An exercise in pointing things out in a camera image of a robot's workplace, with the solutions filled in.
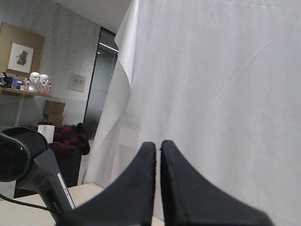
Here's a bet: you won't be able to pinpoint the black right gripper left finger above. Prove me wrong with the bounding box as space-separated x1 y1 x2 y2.
57 142 156 226

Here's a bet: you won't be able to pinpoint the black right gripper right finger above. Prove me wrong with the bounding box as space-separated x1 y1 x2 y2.
160 140 273 226

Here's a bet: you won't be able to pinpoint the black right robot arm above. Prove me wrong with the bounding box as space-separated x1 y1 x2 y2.
0 127 272 226

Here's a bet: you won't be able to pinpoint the red black plaid cloth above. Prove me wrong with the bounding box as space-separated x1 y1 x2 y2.
53 123 90 155

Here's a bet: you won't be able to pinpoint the white paper sheet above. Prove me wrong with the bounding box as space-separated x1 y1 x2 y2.
38 125 55 143

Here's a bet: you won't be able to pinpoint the stacked cardboard boxes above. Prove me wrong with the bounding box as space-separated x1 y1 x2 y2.
43 100 65 126

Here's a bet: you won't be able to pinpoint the white backdrop curtain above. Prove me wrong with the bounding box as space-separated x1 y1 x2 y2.
83 0 301 226

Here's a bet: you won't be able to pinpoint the white mannequin head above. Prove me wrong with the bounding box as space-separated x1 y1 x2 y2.
29 72 40 92
39 74 49 93

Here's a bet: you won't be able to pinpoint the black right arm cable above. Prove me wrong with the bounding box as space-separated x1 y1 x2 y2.
0 194 51 211

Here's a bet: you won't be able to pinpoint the small framed wall notice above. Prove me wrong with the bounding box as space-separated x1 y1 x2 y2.
67 74 86 92

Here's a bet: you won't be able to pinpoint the wooden wall shelf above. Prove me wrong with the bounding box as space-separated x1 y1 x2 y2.
0 87 52 98

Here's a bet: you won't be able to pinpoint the framed wall picture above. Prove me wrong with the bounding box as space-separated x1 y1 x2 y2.
8 42 34 73

